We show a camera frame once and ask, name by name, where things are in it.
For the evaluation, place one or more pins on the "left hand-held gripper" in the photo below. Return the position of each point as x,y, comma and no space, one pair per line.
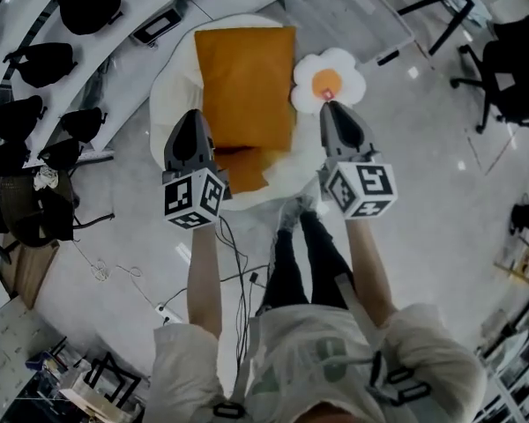
194,201

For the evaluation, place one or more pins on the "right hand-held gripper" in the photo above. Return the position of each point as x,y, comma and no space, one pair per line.
370,183

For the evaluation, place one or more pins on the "white egg-shaped floor mat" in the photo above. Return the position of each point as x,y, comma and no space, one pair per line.
176,95

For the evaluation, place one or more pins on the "small orange pillow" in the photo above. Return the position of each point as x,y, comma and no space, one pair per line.
244,170

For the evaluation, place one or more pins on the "fried egg flower pillow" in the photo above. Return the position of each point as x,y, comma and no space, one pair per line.
328,66

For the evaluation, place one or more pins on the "large orange cushion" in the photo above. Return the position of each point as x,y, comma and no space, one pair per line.
247,86

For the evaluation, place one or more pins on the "person's left forearm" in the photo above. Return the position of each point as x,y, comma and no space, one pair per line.
205,280

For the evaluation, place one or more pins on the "person's right forearm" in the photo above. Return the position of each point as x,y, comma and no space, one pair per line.
370,271

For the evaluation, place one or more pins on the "person's right grey shoe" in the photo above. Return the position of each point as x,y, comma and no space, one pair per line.
309,203

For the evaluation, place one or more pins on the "person's grey shoe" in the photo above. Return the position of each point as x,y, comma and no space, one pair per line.
309,203
287,216

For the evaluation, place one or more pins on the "person's left grey shoe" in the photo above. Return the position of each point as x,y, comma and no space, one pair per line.
287,216

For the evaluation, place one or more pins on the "white crumpled cloth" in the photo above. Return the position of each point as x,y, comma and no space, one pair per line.
45,179

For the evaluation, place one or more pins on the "black power adapter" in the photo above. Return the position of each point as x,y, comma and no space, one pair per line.
253,278

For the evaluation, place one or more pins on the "person's black trousers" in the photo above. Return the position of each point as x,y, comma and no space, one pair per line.
286,271

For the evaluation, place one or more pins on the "white power strip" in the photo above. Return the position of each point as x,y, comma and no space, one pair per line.
167,313

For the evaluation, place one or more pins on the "dark round chair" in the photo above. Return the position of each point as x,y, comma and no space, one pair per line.
26,210

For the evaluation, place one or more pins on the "black office chair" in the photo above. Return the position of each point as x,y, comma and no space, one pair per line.
520,60

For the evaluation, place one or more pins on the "wooden step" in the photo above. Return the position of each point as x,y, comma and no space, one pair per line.
35,271

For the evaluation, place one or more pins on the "person's cream shirt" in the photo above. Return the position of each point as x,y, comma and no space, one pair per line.
291,346

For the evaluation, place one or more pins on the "cluttered white table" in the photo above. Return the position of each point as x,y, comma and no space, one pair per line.
9,328

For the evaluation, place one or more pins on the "grey case black frame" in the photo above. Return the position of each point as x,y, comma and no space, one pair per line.
156,27

